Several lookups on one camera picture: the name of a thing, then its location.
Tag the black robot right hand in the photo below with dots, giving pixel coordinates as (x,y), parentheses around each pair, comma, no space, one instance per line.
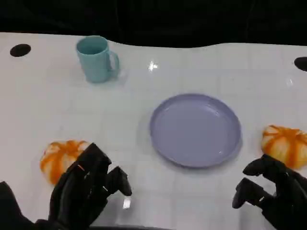
(290,191)

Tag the pale green mug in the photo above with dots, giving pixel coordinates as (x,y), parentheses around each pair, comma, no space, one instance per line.
(94,62)

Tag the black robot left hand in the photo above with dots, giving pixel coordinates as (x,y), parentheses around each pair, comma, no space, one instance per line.
(79,187)

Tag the orange white toy bread roll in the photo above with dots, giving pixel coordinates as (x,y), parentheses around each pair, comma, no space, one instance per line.
(57,158)
(285,143)

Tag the lilac plate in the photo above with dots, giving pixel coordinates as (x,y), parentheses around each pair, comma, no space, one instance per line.
(195,130)

